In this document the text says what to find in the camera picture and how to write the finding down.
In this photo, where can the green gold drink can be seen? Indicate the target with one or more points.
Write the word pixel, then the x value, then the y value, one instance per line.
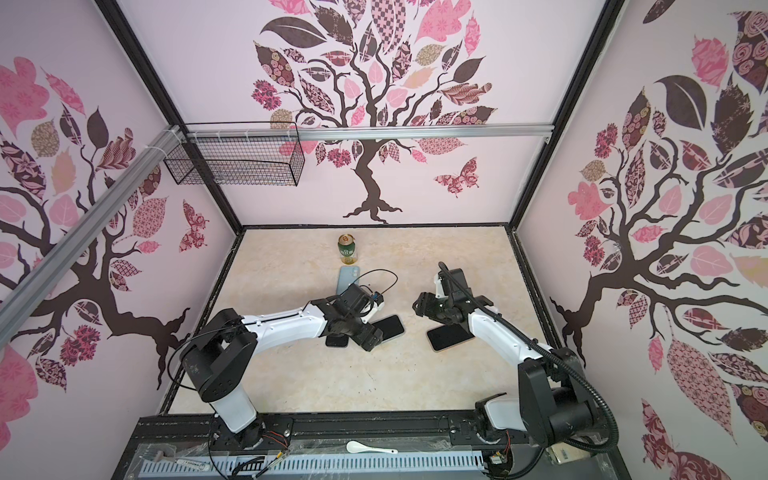
pixel 347 249

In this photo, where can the white plastic spoon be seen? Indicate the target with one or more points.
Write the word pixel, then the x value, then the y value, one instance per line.
pixel 355 447

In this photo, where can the silver aluminium bar back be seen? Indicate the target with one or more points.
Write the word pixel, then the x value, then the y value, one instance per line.
pixel 375 133

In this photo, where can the light blue phone case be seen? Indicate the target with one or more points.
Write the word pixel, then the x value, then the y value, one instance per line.
pixel 347 276

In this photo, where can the silver aluminium bar left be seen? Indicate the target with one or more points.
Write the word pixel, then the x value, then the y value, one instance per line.
pixel 18 307

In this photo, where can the black phone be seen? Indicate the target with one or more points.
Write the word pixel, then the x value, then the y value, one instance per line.
pixel 337 341
pixel 391 328
pixel 447 336

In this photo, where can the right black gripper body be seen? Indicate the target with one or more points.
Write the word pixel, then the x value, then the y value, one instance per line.
pixel 434 307

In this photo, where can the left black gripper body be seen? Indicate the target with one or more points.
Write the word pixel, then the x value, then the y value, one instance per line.
pixel 359 332

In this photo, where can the beige power adapter box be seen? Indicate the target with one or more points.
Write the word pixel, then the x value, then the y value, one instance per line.
pixel 561 453

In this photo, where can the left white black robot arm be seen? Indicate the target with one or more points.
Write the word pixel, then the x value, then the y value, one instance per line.
pixel 217 358

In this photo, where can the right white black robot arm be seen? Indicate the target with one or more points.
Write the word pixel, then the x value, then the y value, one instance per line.
pixel 554 402

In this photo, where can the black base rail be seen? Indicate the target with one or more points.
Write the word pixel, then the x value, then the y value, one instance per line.
pixel 277 430

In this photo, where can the white slotted cable duct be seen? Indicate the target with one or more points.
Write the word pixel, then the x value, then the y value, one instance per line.
pixel 311 466

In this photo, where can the silver aluminium bar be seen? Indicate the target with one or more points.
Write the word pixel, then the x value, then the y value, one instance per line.
pixel 375 133
pixel 18 307

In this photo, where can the black wire basket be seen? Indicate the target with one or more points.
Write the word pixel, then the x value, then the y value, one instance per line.
pixel 260 153

